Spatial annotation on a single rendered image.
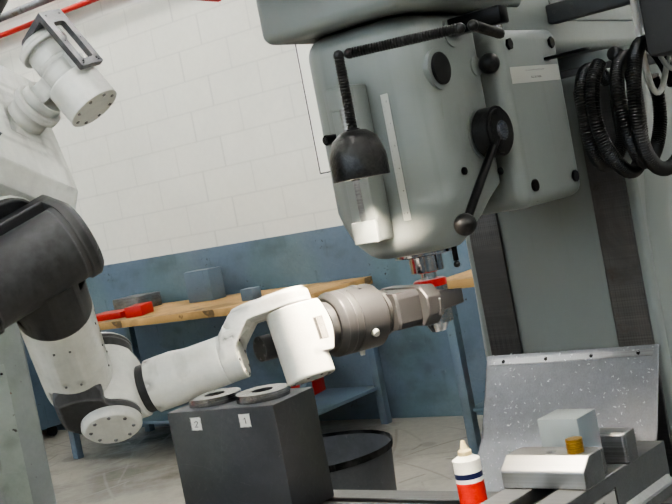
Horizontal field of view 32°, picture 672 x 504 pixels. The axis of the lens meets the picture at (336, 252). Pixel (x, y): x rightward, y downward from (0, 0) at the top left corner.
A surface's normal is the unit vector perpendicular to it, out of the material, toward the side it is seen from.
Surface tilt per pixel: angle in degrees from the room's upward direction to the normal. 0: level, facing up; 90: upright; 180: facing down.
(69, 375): 139
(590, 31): 90
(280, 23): 90
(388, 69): 90
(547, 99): 90
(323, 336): 74
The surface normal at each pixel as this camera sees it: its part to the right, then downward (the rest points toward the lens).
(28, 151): 0.70, -0.65
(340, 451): -0.33, 0.05
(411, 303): 0.55, -0.06
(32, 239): 0.11, -0.50
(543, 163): 0.77, -0.11
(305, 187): -0.60, 0.16
